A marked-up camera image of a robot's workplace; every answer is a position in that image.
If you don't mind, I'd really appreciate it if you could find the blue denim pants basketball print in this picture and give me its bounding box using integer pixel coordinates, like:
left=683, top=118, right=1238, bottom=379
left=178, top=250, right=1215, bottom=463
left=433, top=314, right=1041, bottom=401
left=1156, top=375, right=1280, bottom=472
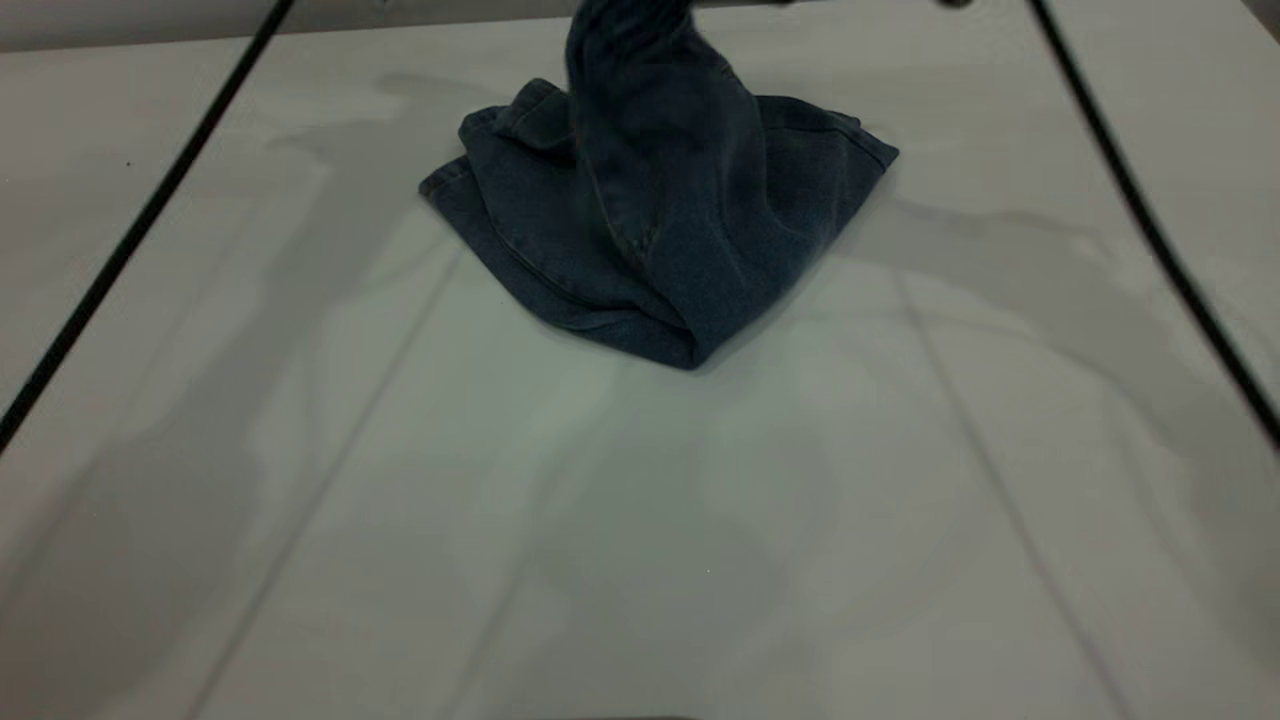
left=418, top=0, right=900, bottom=372

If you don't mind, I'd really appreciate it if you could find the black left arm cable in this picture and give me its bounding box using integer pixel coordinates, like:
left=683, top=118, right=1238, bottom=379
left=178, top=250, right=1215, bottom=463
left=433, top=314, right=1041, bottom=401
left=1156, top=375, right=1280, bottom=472
left=0, top=0, right=296, bottom=451

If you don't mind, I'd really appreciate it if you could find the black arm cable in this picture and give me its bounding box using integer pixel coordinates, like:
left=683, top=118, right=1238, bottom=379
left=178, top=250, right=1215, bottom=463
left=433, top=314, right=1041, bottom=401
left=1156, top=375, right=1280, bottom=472
left=1030, top=0, right=1280, bottom=446
left=0, top=0, right=296, bottom=451

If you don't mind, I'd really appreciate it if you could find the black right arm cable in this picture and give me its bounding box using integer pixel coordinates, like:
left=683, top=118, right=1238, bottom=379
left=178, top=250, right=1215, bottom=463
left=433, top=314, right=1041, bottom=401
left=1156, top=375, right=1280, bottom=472
left=1030, top=0, right=1280, bottom=446

